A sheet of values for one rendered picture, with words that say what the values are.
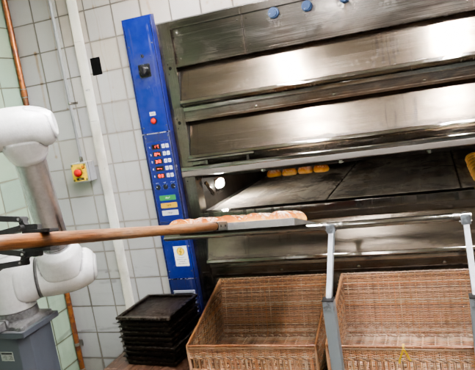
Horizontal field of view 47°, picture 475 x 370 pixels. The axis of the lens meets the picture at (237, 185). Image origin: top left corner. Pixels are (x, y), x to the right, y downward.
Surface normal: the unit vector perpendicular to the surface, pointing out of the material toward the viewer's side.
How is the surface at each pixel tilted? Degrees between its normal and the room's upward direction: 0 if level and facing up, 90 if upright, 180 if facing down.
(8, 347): 90
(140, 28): 90
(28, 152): 123
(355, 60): 70
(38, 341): 90
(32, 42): 90
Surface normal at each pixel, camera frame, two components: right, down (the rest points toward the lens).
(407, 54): -0.36, -0.16
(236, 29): -0.32, 0.22
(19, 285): 0.25, 0.08
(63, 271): 0.29, 0.48
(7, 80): 0.93, -0.10
